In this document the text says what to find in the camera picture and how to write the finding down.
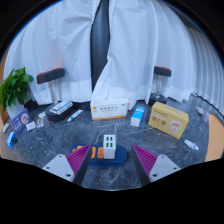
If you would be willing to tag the white and orange carton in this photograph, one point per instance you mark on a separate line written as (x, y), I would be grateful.
(109, 109)

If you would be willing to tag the small blue object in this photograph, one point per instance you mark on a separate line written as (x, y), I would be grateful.
(11, 139)

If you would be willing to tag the yellow tea box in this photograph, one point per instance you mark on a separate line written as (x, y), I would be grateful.
(168, 119)

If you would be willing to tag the pale purple cup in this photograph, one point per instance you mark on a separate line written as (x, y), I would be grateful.
(205, 117)

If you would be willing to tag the green potted plant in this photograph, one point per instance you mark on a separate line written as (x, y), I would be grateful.
(14, 86)

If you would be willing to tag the white curtain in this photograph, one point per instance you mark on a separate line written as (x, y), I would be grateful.
(63, 40)
(150, 43)

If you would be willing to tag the small white tube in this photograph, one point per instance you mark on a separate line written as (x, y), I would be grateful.
(191, 144)

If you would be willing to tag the white and blue flat box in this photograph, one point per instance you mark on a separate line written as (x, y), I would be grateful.
(61, 107)

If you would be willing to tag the black stool with orange rim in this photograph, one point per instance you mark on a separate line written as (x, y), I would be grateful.
(162, 71)
(50, 75)

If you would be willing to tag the small clear vial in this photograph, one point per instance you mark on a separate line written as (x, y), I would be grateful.
(40, 122)

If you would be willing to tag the tiny white box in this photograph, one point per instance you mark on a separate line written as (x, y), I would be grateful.
(31, 126)

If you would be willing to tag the small blue and white box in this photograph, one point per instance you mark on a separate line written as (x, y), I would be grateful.
(137, 116)

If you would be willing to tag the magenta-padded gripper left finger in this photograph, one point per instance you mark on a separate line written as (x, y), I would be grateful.
(78, 160)

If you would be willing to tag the white and blue pen tube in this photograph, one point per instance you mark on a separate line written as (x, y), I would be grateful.
(75, 115)

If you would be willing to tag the small white packet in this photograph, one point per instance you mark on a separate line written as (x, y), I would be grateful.
(199, 110)

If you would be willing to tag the dark blue power strip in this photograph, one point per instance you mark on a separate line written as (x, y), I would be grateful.
(119, 159)

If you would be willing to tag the white charger with green ports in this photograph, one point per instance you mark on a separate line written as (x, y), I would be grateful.
(109, 148)

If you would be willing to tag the purple printed box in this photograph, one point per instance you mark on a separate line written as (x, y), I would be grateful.
(20, 121)

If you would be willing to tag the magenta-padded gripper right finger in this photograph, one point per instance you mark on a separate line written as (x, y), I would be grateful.
(146, 160)

